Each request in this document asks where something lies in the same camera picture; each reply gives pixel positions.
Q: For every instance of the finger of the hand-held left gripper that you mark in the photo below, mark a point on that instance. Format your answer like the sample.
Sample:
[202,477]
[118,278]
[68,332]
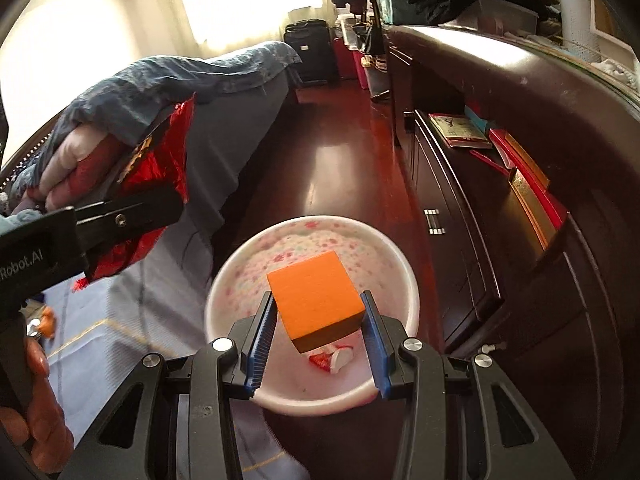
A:
[125,217]

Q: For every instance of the dark wooden headboard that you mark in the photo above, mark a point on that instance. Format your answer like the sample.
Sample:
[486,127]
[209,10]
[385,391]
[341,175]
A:
[20,170]

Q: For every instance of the person's left hand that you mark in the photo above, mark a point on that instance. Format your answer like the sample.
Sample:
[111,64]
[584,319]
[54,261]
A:
[50,425]

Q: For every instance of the grey bed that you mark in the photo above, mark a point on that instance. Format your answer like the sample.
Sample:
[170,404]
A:
[225,135]

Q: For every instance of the red gold box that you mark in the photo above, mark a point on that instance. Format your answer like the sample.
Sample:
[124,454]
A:
[530,180]

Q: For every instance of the black suitcase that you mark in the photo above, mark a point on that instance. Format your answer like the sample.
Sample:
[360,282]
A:
[307,50]

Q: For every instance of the red foil snack bag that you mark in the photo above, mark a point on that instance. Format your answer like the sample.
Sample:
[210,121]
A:
[160,160]

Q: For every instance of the dark wooden dresser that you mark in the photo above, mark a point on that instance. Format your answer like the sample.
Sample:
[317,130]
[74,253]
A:
[500,85]

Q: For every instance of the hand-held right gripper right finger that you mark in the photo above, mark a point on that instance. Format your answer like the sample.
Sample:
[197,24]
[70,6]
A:
[375,350]

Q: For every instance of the light blue cloth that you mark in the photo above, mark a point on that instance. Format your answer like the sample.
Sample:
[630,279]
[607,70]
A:
[20,219]

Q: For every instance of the pink speckled white bin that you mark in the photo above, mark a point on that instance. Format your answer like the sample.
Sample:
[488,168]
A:
[250,270]

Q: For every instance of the blue patterned blanket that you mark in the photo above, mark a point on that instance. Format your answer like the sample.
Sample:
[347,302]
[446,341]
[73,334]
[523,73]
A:
[200,75]

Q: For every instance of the red booklet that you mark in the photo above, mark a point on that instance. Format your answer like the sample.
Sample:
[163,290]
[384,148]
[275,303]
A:
[460,130]

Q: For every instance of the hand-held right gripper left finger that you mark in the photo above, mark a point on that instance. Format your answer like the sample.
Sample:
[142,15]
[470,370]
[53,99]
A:
[262,345]

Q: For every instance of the small orange figure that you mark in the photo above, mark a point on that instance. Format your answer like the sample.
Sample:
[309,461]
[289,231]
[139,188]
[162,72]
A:
[42,322]

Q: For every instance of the white mesh basket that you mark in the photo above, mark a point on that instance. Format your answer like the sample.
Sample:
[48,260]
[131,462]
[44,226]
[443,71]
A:
[580,15]

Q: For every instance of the blue plaid cloth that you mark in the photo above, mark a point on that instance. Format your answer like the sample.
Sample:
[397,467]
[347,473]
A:
[125,320]

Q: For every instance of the orange block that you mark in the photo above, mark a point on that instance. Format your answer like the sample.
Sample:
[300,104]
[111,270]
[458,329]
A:
[312,295]

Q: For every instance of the pink quilt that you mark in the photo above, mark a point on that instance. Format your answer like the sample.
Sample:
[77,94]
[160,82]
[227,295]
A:
[75,155]

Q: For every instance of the red storage box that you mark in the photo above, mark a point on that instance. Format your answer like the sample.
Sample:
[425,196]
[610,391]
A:
[360,70]

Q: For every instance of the clear plastic box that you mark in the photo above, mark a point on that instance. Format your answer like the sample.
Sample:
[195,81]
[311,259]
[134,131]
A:
[505,17]

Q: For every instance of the red white wrapper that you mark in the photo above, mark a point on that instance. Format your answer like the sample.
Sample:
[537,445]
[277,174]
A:
[332,360]

